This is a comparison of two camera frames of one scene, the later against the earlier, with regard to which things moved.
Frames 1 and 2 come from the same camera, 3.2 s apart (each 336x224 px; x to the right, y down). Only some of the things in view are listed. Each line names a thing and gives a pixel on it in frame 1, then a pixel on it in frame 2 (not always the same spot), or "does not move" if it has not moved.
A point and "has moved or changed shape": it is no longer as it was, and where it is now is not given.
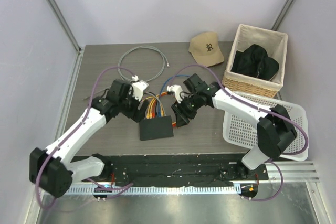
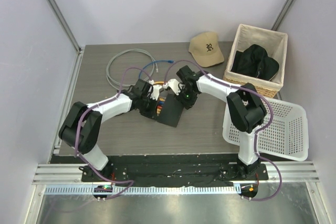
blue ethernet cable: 159,110 to 167,61
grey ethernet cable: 165,63 to 155,66
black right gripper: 181,114 to 188,104
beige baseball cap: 205,49 does not move
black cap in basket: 254,61 does not move
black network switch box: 155,128 has moved or changed shape
